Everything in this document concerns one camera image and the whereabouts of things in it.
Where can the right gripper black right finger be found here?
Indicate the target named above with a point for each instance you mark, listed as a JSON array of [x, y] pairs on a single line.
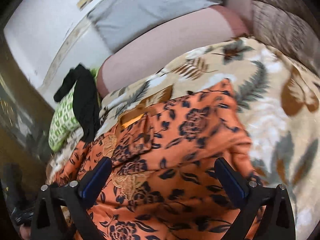
[[277, 221]]

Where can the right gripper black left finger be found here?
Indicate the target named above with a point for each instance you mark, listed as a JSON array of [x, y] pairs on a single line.
[[61, 211]]

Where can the orange black floral garment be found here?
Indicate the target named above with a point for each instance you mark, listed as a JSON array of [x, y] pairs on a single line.
[[163, 183]]

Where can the green white patterned cloth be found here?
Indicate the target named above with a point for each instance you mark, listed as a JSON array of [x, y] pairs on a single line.
[[63, 123]]

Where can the brown wooden ornate cabinet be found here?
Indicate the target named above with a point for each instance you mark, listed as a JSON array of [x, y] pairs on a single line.
[[25, 121]]

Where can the beige leaf pattern blanket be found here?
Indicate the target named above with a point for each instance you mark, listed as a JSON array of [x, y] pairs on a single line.
[[277, 102]]

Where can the white padded headboard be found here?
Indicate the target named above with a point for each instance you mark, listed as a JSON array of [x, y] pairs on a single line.
[[83, 46]]

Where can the grey pillow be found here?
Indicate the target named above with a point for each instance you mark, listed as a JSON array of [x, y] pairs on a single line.
[[119, 22]]

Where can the brown grey quilted blanket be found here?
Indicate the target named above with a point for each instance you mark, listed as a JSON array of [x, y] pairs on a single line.
[[289, 26]]

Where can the pink bed sheet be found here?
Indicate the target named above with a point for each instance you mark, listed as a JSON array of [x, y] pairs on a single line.
[[153, 50]]

